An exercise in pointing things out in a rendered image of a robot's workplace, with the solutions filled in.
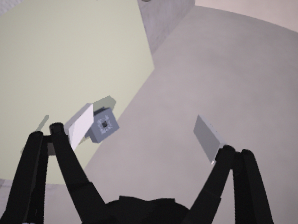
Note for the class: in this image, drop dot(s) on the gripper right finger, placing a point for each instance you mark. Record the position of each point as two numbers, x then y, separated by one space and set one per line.
251 203

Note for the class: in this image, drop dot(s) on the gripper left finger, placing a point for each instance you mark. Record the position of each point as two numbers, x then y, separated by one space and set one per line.
26 199

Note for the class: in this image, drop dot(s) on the grey sloped panel with square hole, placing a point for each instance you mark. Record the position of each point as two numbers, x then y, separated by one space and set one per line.
103 126

